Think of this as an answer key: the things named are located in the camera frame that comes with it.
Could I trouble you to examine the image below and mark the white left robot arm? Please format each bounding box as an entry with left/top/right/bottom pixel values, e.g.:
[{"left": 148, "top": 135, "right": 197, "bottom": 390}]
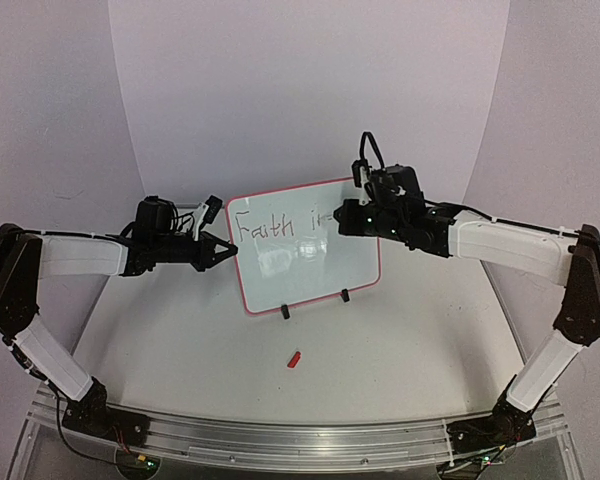
[{"left": 0, "top": 196, "right": 238, "bottom": 435}]

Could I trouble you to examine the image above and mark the pink framed whiteboard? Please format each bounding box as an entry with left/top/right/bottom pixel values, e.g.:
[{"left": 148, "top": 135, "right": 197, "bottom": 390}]
[{"left": 225, "top": 178, "right": 381, "bottom": 315}]

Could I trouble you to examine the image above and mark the wire whiteboard stand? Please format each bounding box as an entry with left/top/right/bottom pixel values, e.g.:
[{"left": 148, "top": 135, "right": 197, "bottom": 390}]
[{"left": 279, "top": 289, "right": 350, "bottom": 320}]

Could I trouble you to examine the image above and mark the red marker cap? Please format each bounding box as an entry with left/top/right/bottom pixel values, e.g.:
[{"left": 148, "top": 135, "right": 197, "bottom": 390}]
[{"left": 287, "top": 351, "right": 301, "bottom": 369}]

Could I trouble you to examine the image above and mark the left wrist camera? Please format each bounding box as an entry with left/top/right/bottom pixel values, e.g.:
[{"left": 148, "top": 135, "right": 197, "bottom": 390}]
[{"left": 189, "top": 195, "right": 223, "bottom": 241}]

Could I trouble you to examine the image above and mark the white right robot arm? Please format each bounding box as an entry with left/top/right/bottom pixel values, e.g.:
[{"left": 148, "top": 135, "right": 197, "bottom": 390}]
[{"left": 335, "top": 159, "right": 600, "bottom": 412}]

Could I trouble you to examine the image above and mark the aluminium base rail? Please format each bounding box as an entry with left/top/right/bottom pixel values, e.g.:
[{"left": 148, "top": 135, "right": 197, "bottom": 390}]
[{"left": 6, "top": 386, "right": 583, "bottom": 479}]

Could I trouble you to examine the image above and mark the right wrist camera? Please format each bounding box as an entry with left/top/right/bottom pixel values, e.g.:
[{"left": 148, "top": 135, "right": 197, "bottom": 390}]
[{"left": 351, "top": 131, "right": 385, "bottom": 206}]

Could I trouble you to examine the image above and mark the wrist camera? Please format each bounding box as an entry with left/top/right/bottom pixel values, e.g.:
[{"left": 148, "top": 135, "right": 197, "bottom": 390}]
[
  {"left": 189, "top": 195, "right": 223, "bottom": 241},
  {"left": 351, "top": 131, "right": 385, "bottom": 206}
]

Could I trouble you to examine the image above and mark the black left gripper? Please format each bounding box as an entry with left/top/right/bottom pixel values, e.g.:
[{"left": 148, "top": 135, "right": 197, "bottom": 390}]
[{"left": 152, "top": 230, "right": 237, "bottom": 271}]

